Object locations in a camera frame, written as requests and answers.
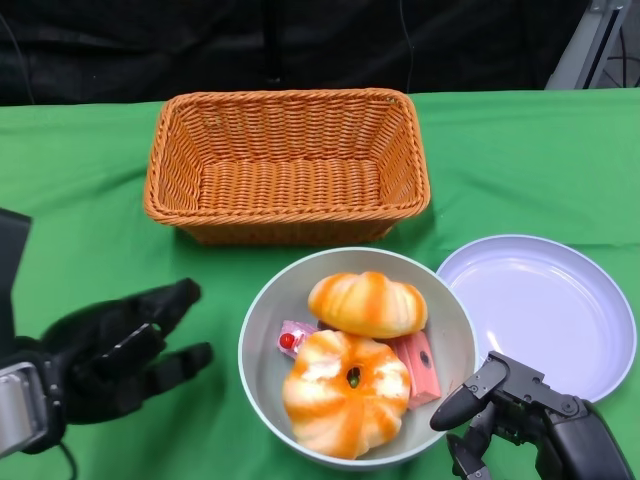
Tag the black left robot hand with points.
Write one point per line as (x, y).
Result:
(110, 360)

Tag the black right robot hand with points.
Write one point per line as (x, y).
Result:
(575, 440)

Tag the oval orange striped bread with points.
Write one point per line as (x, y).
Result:
(365, 305)

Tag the grey-green round bowl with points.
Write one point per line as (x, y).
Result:
(350, 260)

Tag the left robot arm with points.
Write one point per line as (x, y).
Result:
(20, 400)

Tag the lavender round plate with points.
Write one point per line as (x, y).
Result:
(525, 310)

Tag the pink cake slice black dot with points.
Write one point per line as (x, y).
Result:
(420, 380)

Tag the pink cake with red cherry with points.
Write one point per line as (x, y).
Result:
(292, 340)

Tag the orange wicker basket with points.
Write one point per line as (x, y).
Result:
(290, 190)

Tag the green tablecloth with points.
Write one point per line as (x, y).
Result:
(150, 225)

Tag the black vertical pole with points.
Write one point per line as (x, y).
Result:
(272, 40)

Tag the grey aluminium frame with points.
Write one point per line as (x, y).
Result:
(575, 50)

